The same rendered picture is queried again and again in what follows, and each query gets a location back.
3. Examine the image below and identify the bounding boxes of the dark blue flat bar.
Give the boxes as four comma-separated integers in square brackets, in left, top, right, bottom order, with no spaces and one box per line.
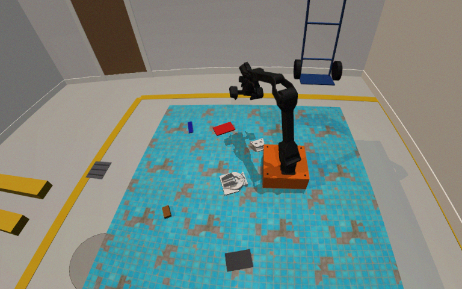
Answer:
[188,121,194,133]

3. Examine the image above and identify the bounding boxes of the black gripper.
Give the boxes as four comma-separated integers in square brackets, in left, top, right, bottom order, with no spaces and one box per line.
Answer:
[229,85,263,100]

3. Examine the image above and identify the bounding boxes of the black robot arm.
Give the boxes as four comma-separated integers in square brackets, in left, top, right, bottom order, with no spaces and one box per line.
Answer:
[239,62,301,175]

